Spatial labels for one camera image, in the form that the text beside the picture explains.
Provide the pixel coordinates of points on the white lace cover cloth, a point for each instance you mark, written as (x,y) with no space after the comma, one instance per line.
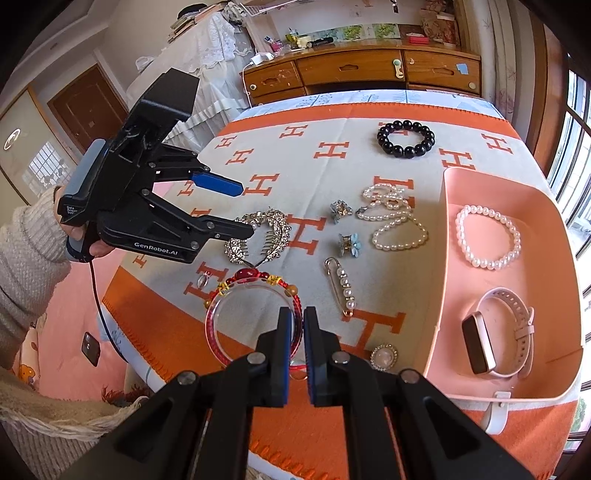
(217,41)

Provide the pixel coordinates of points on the round rhinestone brooch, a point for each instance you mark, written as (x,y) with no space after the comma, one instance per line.
(383,357)

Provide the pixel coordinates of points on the pink smartwatch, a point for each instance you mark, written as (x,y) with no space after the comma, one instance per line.
(478,341)

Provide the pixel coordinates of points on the small pink case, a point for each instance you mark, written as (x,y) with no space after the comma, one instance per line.
(418,39)

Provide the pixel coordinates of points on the silver rhinestone heart hair comb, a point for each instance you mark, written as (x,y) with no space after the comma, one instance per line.
(277,230)

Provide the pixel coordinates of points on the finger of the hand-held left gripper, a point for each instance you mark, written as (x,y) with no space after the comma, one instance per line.
(226,230)
(217,183)

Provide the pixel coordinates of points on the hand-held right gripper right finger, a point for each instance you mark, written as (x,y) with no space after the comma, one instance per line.
(310,360)

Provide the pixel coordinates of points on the small clear crystal pendant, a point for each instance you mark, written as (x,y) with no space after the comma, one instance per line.
(205,279)

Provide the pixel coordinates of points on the green round drawer hook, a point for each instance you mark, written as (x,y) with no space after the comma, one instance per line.
(397,67)

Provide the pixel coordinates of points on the cream fringed knit cloth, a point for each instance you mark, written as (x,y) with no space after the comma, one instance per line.
(55,406)

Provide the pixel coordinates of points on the wooden dresser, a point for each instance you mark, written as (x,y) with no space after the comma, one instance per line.
(346,69)

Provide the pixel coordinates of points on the black flashlight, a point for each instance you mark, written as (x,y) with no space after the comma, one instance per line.
(319,42)

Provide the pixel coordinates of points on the orange and cream blanket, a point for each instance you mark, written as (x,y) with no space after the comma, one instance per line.
(286,157)

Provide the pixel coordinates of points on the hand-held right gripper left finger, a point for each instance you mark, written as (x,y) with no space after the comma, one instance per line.
(284,355)

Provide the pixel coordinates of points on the stack of books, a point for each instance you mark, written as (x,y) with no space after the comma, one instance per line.
(187,23)

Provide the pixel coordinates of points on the person's left hand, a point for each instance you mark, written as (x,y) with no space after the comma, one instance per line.
(101,250)

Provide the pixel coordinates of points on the dark phone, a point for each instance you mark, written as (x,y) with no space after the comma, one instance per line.
(91,349)

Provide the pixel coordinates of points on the window with dark frame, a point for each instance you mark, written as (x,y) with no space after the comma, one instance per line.
(572,147)

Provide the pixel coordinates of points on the gold pearl safety pin brooch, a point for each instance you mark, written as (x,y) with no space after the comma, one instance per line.
(344,286)

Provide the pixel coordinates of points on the pink storage box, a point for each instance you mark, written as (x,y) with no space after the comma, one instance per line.
(545,230)

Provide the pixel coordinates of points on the floral fabric box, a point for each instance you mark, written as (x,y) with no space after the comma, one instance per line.
(441,28)

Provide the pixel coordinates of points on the brown wooden door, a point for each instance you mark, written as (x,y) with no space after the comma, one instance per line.
(87,108)

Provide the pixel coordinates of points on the red clear bangle with beads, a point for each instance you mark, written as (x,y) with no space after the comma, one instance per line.
(212,318)

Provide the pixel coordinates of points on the floral picture panel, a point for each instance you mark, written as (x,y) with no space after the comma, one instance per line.
(355,31)

